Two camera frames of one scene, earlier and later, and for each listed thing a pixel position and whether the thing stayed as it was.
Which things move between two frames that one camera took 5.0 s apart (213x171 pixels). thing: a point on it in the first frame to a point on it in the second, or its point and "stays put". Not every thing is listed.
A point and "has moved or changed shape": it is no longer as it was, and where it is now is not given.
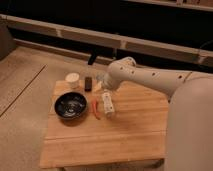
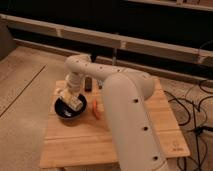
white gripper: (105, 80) to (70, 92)
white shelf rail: (103, 39) stays put
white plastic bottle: (108, 102) has moved or changed shape
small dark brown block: (88, 84) stays put
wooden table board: (138, 130) stays put
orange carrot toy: (94, 104) stays put
